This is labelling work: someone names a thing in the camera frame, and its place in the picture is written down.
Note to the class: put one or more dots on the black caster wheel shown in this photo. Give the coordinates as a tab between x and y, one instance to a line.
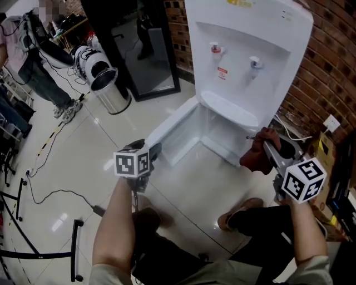
203	257

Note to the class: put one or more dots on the black and white carried device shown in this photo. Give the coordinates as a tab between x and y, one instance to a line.
55	55

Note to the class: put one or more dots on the black office chair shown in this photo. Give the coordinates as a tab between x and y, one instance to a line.
7	164

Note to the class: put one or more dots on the wooden table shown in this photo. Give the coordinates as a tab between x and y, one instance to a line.
69	27

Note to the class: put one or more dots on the person's brown right shoe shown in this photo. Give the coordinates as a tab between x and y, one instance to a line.
233	213

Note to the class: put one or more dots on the white drip tray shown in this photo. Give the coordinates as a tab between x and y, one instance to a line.
228	108

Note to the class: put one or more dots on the black glass-door fridge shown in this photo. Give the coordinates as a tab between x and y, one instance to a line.
144	55

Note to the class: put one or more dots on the black carton with blue stripe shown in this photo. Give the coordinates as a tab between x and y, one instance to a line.
343	181

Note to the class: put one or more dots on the white water dispenser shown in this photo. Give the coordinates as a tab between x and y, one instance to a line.
236	83

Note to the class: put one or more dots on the steel trash bin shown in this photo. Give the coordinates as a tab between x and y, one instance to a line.
111	94

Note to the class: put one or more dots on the person's right leg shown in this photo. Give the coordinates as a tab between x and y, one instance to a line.
264	222

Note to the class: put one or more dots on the person's left leg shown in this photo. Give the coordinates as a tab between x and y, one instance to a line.
161	245

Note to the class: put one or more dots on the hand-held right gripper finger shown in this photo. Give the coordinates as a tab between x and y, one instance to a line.
292	147
274	158

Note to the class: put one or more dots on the yellow black striped tape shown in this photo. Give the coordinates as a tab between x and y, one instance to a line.
48	140

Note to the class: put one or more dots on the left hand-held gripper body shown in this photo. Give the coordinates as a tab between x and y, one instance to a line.
130	164

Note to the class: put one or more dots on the person's brown left shoe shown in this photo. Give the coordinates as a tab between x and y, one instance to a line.
164	214

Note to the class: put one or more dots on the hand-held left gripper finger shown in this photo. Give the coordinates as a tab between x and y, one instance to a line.
136	144
156	151

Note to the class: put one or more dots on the person's left forearm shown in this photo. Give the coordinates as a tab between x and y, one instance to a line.
116	228

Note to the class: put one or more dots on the person's light shirt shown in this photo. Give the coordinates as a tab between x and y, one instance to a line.
222	272

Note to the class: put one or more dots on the brown cloth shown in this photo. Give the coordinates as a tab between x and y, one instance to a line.
258	156

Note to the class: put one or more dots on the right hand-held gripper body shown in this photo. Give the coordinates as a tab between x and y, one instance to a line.
303	181

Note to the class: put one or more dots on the person's leg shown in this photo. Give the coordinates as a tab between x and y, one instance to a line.
264	222
161	245

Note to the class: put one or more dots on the person's brown shoe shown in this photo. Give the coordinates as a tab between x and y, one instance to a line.
164	214
233	213

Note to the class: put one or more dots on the white wall socket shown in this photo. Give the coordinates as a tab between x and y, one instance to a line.
331	123

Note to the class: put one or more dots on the red warning sticker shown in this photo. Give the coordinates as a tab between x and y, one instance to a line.
222	73

